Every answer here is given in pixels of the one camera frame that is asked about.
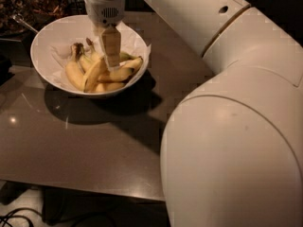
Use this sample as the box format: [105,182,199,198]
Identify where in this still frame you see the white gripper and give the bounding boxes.
[84,0,125,70]

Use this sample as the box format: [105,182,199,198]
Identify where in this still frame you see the yellow banana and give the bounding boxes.
[77,39,143,84]
[94,82,125,93]
[65,44,83,91]
[82,52,143,93]

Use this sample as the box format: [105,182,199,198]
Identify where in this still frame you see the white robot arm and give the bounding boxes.
[84,0,303,227]

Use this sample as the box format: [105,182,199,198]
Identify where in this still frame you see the white bowl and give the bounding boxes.
[30,15,152,98]

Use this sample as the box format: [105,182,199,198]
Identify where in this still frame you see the glass bowl of snacks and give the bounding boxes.
[0,0,68,37]

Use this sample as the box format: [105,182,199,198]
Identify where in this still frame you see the white paper liner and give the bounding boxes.
[45,15,151,96]

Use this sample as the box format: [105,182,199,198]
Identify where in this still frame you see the black wire basket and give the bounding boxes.
[67,1,86,15]

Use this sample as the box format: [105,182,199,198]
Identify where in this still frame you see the metal spoon handle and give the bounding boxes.
[12,14,38,34]

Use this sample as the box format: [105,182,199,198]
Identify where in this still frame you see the black cable on floor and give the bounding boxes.
[0,207,117,227]

